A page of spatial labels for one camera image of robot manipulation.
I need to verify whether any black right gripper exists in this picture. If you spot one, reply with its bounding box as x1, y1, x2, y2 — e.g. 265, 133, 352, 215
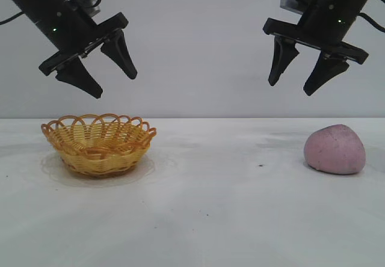
263, 0, 369, 97

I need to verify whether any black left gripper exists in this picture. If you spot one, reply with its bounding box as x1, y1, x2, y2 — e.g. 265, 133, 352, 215
38, 1, 138, 99

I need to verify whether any yellow woven wicker basket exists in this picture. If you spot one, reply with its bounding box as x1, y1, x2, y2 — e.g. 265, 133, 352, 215
40, 113, 158, 179

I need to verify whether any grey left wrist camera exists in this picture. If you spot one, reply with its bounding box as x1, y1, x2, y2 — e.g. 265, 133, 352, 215
70, 0, 102, 17

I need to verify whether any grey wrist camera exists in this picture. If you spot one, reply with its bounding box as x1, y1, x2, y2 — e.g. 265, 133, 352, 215
280, 0, 319, 17
70, 0, 102, 17

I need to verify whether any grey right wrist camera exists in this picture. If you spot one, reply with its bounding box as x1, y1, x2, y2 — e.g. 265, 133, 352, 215
280, 0, 319, 17

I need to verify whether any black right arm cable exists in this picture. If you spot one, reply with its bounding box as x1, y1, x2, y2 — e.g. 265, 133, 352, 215
359, 11, 385, 33

